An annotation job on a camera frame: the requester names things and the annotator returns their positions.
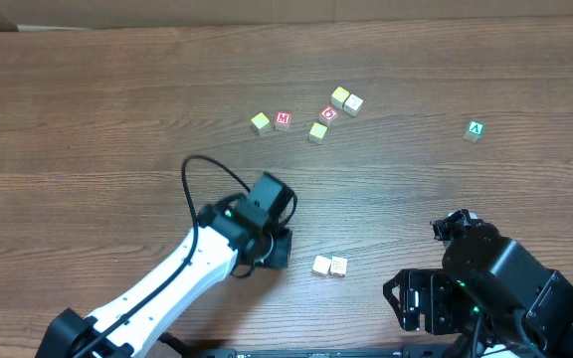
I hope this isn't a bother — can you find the plain yellow wooden block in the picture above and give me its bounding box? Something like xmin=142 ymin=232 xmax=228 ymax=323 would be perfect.
xmin=311 ymin=256 xmax=332 ymax=276

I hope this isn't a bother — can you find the white E letter block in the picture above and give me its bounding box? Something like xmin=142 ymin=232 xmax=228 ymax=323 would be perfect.
xmin=329 ymin=257 xmax=348 ymax=277

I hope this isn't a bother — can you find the white block red edge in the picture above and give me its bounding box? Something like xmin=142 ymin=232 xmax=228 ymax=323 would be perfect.
xmin=464 ymin=120 xmax=485 ymax=142

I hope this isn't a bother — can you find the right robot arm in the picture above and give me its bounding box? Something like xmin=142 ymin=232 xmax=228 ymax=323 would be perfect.
xmin=383 ymin=209 xmax=573 ymax=357

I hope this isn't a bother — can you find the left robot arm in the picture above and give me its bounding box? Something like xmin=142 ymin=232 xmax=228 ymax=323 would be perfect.
xmin=37 ymin=173 xmax=296 ymax=358

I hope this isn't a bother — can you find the yellow block left cluster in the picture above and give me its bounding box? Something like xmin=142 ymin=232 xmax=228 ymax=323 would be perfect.
xmin=251 ymin=112 xmax=272 ymax=135

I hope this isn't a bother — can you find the red M letter block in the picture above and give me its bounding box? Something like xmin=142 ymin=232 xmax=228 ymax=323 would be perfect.
xmin=274 ymin=110 xmax=292 ymax=131

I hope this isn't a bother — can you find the yellow block centre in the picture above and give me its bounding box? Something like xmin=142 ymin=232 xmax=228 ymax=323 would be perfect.
xmin=308 ymin=122 xmax=327 ymax=144

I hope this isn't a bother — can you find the red circle letter block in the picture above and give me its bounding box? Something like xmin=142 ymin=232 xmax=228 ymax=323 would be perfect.
xmin=318 ymin=105 xmax=339 ymax=127

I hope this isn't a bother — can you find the yellow block top right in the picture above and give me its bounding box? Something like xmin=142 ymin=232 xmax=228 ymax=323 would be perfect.
xmin=330 ymin=87 xmax=350 ymax=109

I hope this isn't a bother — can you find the white block top right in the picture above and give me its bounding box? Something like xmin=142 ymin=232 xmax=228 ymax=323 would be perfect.
xmin=343 ymin=93 xmax=363 ymax=117

